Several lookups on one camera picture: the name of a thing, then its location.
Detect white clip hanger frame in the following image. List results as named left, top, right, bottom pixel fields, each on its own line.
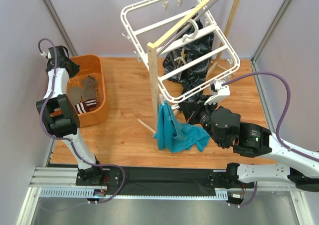
left=120, top=0, right=239, bottom=109

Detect orange laundry basket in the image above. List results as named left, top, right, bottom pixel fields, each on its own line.
left=66, top=55, right=108, bottom=127

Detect dark patterned shorts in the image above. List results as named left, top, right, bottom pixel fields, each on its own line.
left=162, top=19, right=215, bottom=103

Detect teal cloth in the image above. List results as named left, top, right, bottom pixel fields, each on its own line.
left=153, top=102, right=210, bottom=153

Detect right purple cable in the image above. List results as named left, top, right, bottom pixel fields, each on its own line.
left=221, top=71, right=319, bottom=160

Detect grey maroon striped sock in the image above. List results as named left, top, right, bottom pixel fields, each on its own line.
left=67, top=86, right=86, bottom=114

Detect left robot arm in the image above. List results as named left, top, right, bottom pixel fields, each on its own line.
left=36, top=45, right=108, bottom=185

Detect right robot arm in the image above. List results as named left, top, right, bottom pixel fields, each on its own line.
left=179, top=99, right=319, bottom=192

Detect wooden drying rack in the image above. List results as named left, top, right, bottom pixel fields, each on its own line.
left=138, top=0, right=241, bottom=134

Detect black base cloth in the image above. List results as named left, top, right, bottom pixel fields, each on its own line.
left=120, top=167, right=215, bottom=193

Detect slotted cable duct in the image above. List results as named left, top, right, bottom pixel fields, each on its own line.
left=39, top=187, right=228, bottom=201

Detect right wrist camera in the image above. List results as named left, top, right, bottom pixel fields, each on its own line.
left=204, top=80, right=230, bottom=105

